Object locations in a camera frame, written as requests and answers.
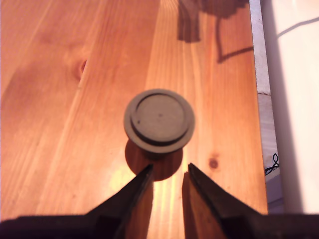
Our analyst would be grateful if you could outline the grey-brown coffee capsule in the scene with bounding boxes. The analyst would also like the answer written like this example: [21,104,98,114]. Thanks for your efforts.
[123,88,196,160]

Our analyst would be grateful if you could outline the thin black cable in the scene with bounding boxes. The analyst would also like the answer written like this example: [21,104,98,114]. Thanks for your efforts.
[264,152,280,175]

